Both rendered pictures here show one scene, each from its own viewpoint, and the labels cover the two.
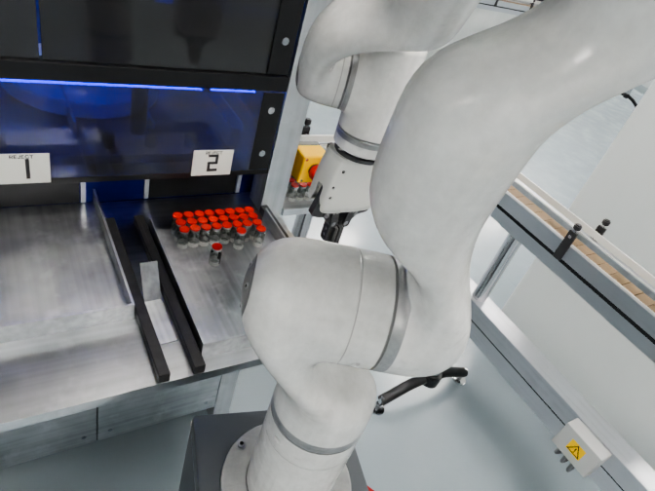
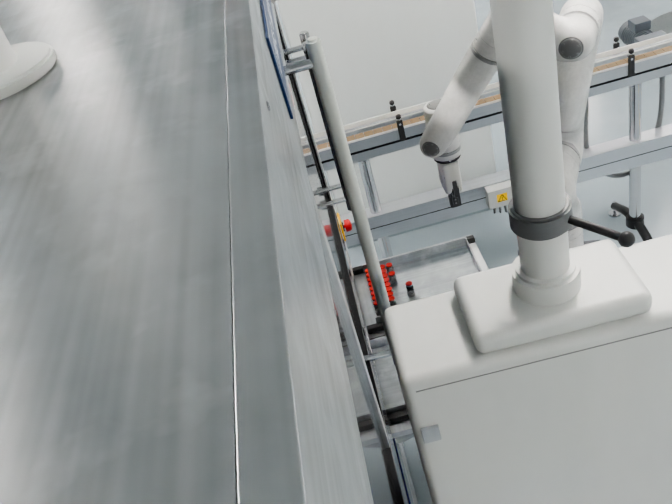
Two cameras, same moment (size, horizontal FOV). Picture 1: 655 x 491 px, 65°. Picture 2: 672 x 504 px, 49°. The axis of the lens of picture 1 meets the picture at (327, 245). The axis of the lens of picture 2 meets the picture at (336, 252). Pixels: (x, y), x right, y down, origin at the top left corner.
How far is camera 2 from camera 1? 1.77 m
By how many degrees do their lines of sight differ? 38
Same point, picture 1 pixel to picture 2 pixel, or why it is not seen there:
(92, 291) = not seen: hidden behind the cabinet
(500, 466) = not seen: hidden behind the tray
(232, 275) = (422, 286)
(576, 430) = (493, 190)
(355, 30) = (467, 109)
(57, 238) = (387, 366)
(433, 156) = (584, 95)
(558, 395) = (467, 191)
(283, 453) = (576, 235)
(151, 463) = not seen: hidden behind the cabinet
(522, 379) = (445, 209)
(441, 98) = (580, 84)
